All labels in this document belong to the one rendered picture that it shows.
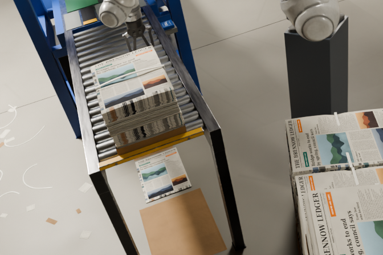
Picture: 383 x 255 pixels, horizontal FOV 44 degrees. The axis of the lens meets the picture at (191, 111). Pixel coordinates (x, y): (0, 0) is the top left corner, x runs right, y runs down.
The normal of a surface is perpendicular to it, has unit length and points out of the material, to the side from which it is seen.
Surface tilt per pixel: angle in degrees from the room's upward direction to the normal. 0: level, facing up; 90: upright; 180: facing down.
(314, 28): 95
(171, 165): 1
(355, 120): 1
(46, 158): 0
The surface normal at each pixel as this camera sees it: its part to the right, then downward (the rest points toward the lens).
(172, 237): -0.19, -0.77
